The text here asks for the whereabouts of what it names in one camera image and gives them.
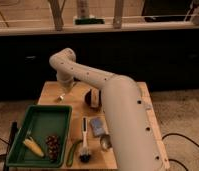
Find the yellow corn cob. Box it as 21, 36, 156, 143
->
23, 137, 45, 158

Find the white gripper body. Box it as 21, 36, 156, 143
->
57, 78, 74, 91

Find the green plastic tray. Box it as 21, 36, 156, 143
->
6, 105, 72, 168

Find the blue sponge block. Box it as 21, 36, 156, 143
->
90, 117, 106, 137

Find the wooden board table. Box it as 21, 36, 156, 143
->
38, 81, 170, 171

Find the dark red grapes bunch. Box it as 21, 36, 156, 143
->
46, 135, 60, 162

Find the black stand left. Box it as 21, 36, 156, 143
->
2, 122, 18, 171

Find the green cucumber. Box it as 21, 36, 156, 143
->
66, 139, 82, 167

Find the silver metal cup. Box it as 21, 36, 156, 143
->
100, 134, 112, 151

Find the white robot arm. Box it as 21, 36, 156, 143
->
49, 48, 165, 171

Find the black cable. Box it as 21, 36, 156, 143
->
161, 132, 199, 171

